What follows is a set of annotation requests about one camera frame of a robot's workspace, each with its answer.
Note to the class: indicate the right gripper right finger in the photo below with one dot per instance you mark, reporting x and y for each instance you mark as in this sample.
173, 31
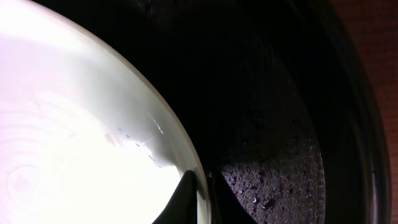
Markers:
225, 208

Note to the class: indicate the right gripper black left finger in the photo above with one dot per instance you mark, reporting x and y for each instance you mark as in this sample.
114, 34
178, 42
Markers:
182, 206

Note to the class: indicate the light green plate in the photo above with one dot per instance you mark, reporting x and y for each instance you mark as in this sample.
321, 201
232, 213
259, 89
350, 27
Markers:
85, 137

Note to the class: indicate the round black tray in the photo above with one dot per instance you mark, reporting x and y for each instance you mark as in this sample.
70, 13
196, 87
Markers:
271, 93

